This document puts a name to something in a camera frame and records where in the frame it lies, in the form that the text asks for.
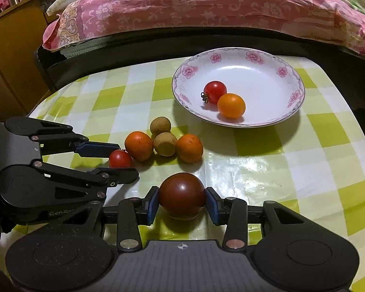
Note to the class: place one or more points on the orange round fruit right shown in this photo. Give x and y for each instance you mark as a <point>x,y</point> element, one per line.
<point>189,148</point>

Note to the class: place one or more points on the pink floral quilt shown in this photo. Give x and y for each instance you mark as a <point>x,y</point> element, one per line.
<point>340,22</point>

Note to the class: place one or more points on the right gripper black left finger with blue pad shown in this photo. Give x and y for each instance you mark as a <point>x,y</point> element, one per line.
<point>128,215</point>

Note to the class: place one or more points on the brown longan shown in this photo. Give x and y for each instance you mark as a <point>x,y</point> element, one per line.
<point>160,125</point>
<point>165,144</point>

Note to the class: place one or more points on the red cherry tomato on plate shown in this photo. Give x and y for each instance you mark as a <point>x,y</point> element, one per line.
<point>213,91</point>

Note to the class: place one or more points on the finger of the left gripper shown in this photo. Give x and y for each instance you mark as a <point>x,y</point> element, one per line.
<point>60,186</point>
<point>57,138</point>

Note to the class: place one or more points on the brown longan upper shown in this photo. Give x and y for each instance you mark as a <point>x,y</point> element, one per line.
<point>160,125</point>

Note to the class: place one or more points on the brown longan lower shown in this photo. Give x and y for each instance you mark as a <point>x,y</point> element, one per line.
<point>165,144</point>

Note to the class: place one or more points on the orange tomato on plate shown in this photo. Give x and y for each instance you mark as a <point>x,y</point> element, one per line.
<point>231,106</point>

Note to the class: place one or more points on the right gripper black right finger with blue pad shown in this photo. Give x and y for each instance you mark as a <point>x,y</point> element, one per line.
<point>234,213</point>

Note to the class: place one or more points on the dark red round fruit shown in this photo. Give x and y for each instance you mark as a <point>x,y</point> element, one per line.
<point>182,196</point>

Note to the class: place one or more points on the green white checkered tablecloth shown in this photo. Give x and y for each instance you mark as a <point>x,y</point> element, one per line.
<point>313,163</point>

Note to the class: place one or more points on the orange-red round fruit left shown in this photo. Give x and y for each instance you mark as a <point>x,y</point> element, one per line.
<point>139,145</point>

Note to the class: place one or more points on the white floral ceramic plate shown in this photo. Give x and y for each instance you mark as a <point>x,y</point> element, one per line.
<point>271,88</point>

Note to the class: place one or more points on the brown wooden cabinet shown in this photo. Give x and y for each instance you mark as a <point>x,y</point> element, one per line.
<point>21,84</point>

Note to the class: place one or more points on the small red cherry tomato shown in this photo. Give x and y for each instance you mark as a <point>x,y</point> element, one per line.
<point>120,159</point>

